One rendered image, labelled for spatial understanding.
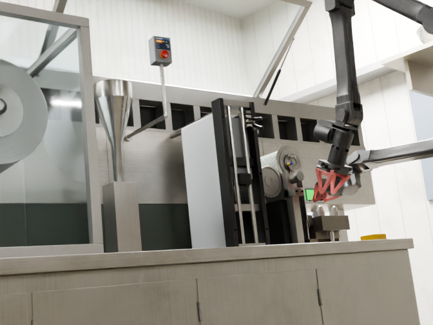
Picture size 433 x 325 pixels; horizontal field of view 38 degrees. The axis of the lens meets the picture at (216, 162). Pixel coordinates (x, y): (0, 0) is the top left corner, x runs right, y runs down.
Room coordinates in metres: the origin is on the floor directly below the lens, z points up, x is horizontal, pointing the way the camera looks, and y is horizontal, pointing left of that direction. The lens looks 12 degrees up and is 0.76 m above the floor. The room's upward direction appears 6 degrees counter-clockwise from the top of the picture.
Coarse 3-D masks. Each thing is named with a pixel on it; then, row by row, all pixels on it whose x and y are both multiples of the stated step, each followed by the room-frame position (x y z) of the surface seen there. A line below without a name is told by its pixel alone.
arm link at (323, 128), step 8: (344, 112) 1.84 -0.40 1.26; (320, 120) 1.94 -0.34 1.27; (328, 120) 1.94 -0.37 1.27; (336, 120) 1.87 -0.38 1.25; (344, 120) 1.85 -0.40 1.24; (320, 128) 1.93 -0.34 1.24; (328, 128) 1.91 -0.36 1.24; (352, 128) 1.89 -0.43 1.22; (320, 136) 1.94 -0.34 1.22; (328, 136) 1.92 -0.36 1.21
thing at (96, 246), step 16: (32, 16) 1.62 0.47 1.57; (48, 16) 1.65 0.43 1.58; (64, 16) 1.68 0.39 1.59; (80, 32) 1.71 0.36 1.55; (80, 48) 1.72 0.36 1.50; (96, 144) 1.72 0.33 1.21; (96, 160) 1.72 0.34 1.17; (96, 176) 1.72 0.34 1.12; (96, 192) 1.72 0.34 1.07; (96, 208) 1.72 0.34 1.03; (96, 224) 1.71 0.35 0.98; (96, 240) 1.71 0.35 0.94; (0, 256) 1.55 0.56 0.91; (16, 256) 1.58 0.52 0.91; (32, 256) 1.60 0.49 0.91
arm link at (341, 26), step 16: (336, 0) 1.82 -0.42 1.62; (336, 16) 1.84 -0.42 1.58; (352, 16) 1.89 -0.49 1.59; (336, 32) 1.85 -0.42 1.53; (336, 48) 1.86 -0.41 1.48; (352, 48) 1.86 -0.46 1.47; (336, 64) 1.87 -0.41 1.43; (352, 64) 1.85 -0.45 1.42; (336, 80) 1.88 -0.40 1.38; (352, 80) 1.85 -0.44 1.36; (336, 96) 1.87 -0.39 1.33; (352, 96) 1.85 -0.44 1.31; (336, 112) 1.87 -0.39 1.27; (352, 112) 1.84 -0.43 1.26
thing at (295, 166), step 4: (288, 156) 2.45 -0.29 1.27; (296, 156) 2.48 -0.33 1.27; (284, 160) 2.46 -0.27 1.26; (288, 160) 2.45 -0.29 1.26; (292, 160) 2.47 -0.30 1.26; (296, 160) 2.48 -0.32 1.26; (284, 164) 2.46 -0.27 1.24; (292, 164) 2.47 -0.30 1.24; (296, 164) 2.48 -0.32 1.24; (292, 168) 2.46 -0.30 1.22; (296, 168) 2.48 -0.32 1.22
